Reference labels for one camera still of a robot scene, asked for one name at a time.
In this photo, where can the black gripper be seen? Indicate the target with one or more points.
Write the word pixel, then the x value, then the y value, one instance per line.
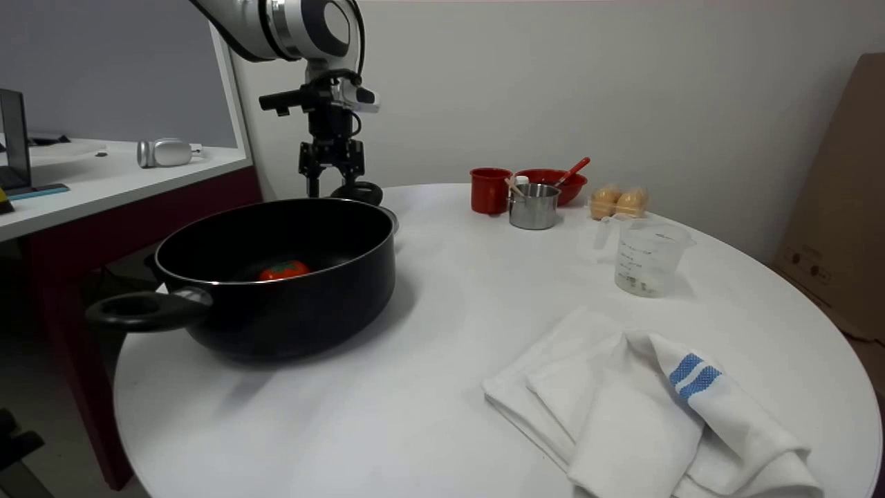
pixel 332 107

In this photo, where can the red toy tomato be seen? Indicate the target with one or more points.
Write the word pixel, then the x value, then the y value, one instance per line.
pixel 285 269

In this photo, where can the black cooking pot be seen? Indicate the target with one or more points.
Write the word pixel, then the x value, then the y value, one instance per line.
pixel 213 292

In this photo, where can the white towel blue stripes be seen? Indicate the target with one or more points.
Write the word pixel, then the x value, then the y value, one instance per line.
pixel 643 417

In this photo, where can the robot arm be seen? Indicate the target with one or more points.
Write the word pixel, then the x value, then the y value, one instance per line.
pixel 331 39

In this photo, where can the beige toy eggs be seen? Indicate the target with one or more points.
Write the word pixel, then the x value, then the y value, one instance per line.
pixel 618 204

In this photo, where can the red mug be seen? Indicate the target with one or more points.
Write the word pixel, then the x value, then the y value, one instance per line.
pixel 491 191

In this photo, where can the silver can on desk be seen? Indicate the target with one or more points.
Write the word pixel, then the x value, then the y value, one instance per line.
pixel 163 154

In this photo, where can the small steel cup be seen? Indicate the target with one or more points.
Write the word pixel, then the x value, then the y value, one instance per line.
pixel 533 207

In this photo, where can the white side desk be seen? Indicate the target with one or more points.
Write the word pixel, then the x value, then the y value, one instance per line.
pixel 110 209

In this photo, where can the grey stand on desk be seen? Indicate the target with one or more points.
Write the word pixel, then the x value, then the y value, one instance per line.
pixel 14 171

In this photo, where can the clear measuring cup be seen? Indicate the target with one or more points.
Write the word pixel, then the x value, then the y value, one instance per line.
pixel 647 255

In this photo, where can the cardboard box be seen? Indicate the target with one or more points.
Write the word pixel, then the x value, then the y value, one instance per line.
pixel 833 247

